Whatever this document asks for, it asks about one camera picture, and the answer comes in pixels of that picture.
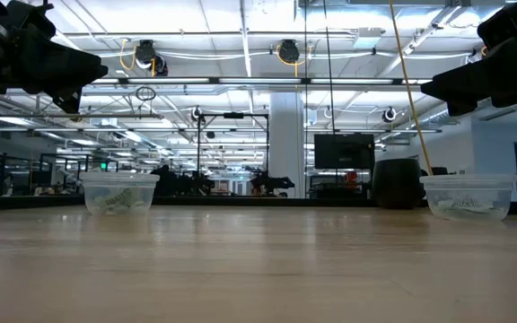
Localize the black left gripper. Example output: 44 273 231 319
0 0 110 114

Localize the black round bin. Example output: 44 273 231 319
372 157 426 210

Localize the clear plastic tub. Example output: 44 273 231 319
81 172 161 217
419 173 517 223

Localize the black monitor screen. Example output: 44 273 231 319
313 133 376 170

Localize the person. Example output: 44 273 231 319
149 164 179 197

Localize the long overhead light bar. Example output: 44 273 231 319
81 76 434 87

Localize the white square pillar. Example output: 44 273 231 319
268 92 307 199

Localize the yellow hanging cord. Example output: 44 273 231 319
388 0 435 177

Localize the coiled black hanging cable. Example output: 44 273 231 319
135 85 157 102

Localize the black ceiling cable reel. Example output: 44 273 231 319
276 39 302 66
134 39 170 77

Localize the thin black hanging cable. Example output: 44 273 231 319
322 0 337 135

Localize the black metal rig frame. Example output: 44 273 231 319
197 111 270 180

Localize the black table edge rail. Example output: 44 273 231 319
0 195 517 215

